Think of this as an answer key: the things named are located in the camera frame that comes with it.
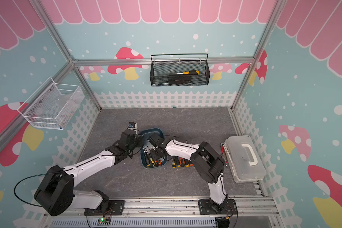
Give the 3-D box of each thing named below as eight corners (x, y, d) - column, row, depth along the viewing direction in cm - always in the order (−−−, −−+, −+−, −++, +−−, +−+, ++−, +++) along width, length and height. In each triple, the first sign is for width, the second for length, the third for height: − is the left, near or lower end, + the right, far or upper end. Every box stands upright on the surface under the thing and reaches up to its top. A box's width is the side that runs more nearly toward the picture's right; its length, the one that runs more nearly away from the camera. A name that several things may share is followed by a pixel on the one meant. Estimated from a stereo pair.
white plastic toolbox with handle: (235, 184, 84) (243, 177, 74) (222, 147, 100) (227, 136, 90) (257, 182, 85) (269, 174, 74) (241, 145, 101) (248, 134, 90)
